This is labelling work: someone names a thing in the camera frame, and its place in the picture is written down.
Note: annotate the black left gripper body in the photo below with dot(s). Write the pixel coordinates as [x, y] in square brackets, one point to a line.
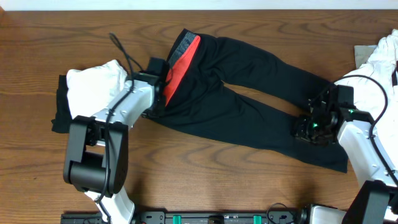
[157, 109]

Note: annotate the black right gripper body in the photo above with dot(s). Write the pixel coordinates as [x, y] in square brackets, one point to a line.
[312, 130]

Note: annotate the black leggings with red waistband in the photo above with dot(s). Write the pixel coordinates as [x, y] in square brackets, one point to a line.
[200, 101]

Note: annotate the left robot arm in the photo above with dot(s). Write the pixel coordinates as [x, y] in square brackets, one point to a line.
[96, 160]

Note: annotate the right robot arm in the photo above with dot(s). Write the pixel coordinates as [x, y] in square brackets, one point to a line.
[376, 201]

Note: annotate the crumpled white shirt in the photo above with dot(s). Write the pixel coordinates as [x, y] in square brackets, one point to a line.
[375, 84]

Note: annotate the folded white garment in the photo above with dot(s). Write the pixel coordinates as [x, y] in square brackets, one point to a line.
[92, 89]

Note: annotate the grey cloth piece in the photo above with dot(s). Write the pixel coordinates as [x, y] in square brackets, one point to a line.
[362, 53]

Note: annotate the folded black garment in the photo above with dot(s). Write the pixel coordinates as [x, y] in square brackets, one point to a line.
[61, 122]

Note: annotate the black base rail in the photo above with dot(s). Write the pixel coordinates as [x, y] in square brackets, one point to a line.
[277, 213]

